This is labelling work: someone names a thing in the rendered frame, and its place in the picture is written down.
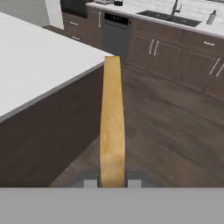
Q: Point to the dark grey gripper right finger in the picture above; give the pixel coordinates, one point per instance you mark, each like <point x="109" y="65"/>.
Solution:
<point x="137" y="179"/>

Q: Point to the small black pot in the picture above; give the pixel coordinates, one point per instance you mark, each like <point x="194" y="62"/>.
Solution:
<point x="118" y="2"/>

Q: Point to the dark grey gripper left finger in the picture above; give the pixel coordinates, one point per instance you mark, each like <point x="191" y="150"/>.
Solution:
<point x="89" y="179"/>

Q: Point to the grey metal tap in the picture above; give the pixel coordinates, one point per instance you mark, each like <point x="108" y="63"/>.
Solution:
<point x="175" y="8"/>

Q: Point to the dark grey dishwasher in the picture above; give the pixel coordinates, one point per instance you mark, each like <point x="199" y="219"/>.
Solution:
<point x="115" y="36"/>

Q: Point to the golden brown bread slice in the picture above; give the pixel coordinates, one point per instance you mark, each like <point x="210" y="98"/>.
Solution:
<point x="112" y="122"/>

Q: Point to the dark brown cupboard run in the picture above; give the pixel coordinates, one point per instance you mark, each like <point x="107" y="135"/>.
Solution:
<point x="169" y="55"/>

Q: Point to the grey soap bottle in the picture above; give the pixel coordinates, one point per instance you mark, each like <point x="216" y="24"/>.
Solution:
<point x="211" y="18"/>

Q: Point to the dark sink basin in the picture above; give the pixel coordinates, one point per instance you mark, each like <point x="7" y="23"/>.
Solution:
<point x="169" y="18"/>

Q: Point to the grey flat object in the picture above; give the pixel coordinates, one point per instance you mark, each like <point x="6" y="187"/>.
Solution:
<point x="104" y="1"/>

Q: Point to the black oven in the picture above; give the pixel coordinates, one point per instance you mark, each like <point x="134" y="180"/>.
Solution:
<point x="73" y="7"/>

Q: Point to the dark brown island counter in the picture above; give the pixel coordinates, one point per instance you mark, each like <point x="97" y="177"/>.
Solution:
<point x="43" y="140"/>

